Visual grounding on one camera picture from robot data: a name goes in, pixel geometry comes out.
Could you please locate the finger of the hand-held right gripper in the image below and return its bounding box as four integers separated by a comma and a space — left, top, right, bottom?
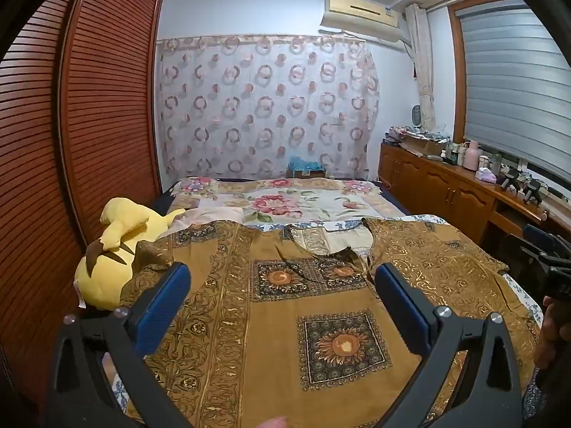
520, 224, 564, 261

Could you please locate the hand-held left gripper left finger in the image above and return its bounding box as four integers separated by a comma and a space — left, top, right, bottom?
42, 262, 192, 428

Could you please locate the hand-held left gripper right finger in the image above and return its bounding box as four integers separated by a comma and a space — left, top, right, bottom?
374, 262, 525, 428

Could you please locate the mustard patterned top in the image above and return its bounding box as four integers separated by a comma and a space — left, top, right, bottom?
118, 216, 542, 428

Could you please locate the person's right forearm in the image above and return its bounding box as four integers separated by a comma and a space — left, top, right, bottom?
524, 363, 571, 428

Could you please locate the person's right hand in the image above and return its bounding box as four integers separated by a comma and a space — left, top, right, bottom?
533, 296, 571, 371

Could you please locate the blue floral white sheet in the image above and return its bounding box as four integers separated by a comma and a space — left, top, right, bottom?
102, 214, 547, 428

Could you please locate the black tripod device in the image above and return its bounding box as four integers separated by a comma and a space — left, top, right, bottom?
500, 167, 525, 190
522, 178, 547, 206

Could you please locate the yellow plush toy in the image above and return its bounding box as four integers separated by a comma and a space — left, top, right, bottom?
72, 197, 187, 310

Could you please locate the long wooden cabinet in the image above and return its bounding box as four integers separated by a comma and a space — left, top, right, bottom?
379, 140, 571, 277

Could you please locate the pink thermos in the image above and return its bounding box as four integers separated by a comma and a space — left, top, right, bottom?
463, 140, 480, 171

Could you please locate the pale pink cloth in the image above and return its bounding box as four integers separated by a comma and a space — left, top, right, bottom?
167, 207, 246, 235

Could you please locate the cardboard box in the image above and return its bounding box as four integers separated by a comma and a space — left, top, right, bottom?
401, 135, 447, 157

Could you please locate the floral cream blanket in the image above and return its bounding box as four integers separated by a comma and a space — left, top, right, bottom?
172, 177, 404, 226

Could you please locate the grey window blind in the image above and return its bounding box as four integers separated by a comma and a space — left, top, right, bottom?
457, 6, 571, 188

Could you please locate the blue plastic bag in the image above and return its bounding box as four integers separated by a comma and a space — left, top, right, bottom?
288, 154, 324, 172

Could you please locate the wooden louvered wardrobe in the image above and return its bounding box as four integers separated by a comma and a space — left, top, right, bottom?
0, 0, 165, 428

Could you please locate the tied beige window curtain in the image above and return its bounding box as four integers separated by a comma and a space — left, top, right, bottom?
405, 4, 437, 132

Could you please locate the circle patterned sheer curtain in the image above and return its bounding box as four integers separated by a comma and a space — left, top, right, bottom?
156, 33, 380, 179

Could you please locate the wall air conditioner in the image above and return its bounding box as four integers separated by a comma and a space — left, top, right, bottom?
320, 0, 402, 42

